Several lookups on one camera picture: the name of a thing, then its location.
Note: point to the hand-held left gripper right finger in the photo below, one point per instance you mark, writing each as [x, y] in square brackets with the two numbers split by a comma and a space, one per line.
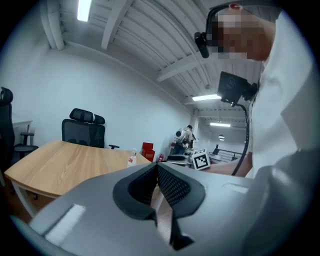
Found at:
[185, 195]

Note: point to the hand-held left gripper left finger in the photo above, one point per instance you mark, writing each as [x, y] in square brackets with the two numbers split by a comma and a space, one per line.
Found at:
[122, 197]

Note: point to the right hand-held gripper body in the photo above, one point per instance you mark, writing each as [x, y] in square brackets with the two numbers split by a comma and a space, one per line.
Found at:
[200, 161]

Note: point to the clear plastic bottle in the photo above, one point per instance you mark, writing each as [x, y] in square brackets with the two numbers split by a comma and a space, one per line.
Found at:
[131, 160]

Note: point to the person's right forearm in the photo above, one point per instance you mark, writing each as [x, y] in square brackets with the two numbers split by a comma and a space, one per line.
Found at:
[225, 168]

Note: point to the red fire extinguisher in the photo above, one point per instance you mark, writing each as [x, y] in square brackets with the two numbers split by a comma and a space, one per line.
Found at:
[161, 157]

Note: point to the ceiling light panel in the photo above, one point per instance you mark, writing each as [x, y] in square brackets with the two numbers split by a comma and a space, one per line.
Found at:
[220, 124]
[206, 97]
[83, 10]

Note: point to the red cardboard box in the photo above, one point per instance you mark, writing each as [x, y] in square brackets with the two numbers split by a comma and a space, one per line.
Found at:
[147, 146]
[148, 155]

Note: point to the black mesh office chair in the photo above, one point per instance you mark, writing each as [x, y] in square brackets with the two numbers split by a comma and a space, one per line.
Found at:
[99, 119]
[6, 130]
[82, 132]

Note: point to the black chest-mounted device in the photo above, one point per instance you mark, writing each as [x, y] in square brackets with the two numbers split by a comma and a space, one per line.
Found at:
[231, 86]

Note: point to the person's white shirt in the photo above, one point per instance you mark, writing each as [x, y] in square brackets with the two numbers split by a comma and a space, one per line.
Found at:
[282, 100]

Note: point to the white table leg frame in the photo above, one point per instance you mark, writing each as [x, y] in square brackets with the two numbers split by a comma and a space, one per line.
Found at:
[23, 197]

